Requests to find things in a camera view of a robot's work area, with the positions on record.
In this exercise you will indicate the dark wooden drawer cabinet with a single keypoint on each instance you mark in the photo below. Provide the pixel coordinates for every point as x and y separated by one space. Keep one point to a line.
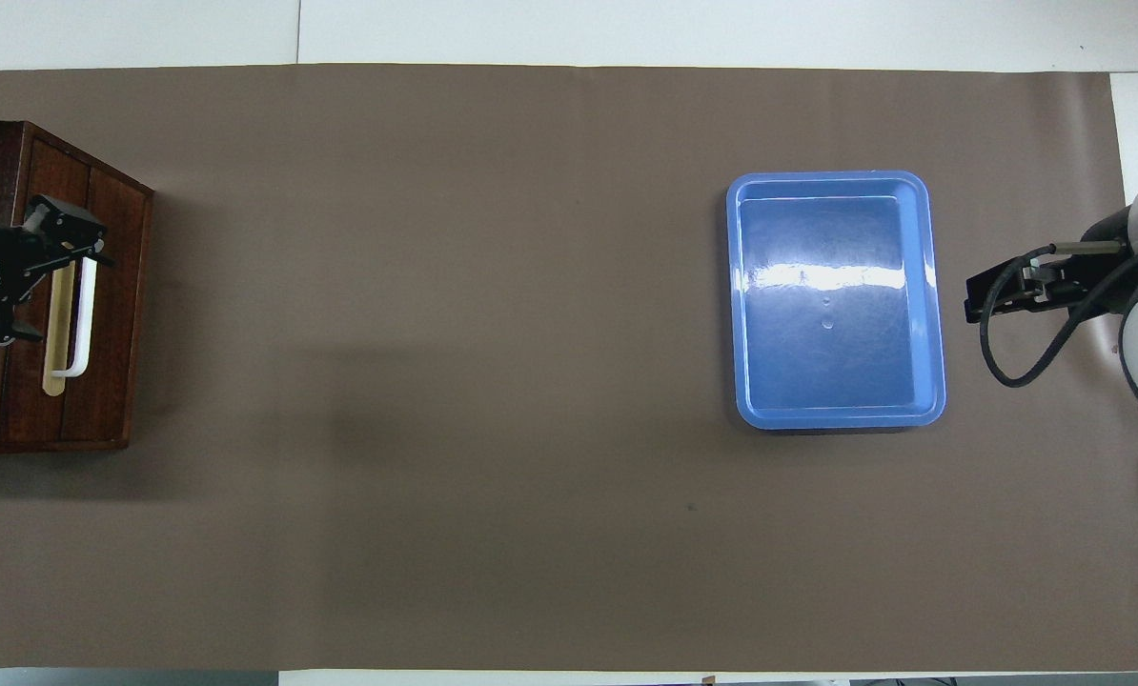
116 333

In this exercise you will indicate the blue plastic tray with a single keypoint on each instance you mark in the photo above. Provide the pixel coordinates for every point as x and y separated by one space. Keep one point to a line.
836 305

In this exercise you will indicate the brown table mat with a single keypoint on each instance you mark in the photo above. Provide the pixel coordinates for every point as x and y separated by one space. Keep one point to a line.
436 381

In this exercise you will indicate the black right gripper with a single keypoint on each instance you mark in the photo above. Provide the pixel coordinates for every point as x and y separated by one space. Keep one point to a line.
1098 272

